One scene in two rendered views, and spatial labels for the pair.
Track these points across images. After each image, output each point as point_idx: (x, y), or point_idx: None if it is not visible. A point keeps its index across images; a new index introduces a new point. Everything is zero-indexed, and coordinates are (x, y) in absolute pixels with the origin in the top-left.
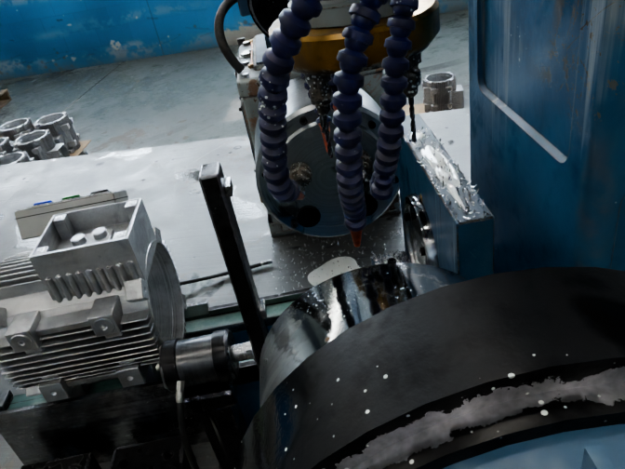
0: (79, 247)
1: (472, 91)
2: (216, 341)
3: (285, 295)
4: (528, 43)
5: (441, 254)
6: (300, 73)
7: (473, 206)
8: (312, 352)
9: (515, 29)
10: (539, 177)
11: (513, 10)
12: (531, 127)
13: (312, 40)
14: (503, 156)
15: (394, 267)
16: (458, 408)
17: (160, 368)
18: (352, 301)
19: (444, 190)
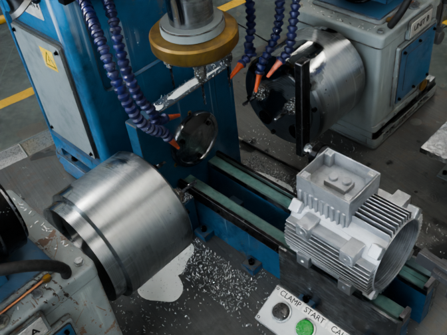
0: (352, 159)
1: (99, 104)
2: (321, 143)
3: (241, 217)
4: (143, 28)
5: (216, 106)
6: (153, 128)
7: (215, 66)
8: (322, 58)
9: (130, 32)
10: (175, 66)
11: (126, 26)
12: (156, 59)
13: (236, 20)
14: (144, 95)
15: (275, 54)
16: None
17: (349, 155)
18: (299, 54)
19: (208, 77)
